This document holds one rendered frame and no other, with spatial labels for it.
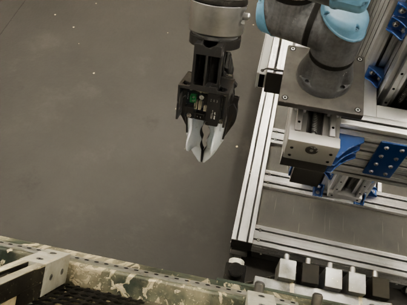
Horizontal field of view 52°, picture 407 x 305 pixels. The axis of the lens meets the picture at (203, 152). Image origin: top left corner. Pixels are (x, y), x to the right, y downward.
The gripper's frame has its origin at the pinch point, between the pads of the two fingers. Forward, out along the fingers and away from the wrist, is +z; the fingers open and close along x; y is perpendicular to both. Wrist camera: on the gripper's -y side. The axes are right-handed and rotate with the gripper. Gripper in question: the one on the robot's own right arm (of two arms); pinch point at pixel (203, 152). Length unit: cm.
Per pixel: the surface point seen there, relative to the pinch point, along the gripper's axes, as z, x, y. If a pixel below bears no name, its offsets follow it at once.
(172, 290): 42.9, -4.4, -8.0
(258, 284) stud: 41.7, 14.9, -15.0
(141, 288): 43.9, -11.8, -7.2
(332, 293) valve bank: 51, 36, -27
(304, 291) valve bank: 51, 28, -26
